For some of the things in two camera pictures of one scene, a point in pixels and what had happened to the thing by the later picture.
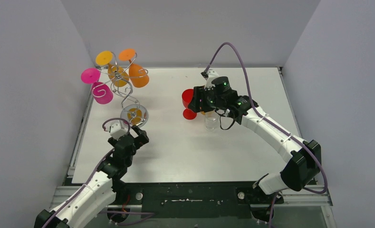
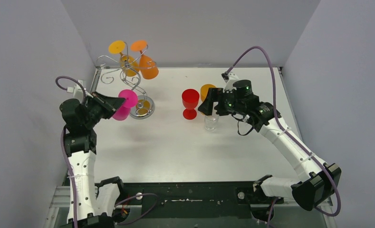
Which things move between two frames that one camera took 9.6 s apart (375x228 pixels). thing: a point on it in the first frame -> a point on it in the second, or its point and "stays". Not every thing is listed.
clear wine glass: [211, 120] stays
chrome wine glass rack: [132, 116] -> [130, 68]
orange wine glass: [138, 76] -> [148, 66]
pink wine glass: [101, 93] -> [123, 111]
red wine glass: [188, 114] stays
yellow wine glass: [118, 77] -> [129, 65]
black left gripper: [133, 138] -> [102, 104]
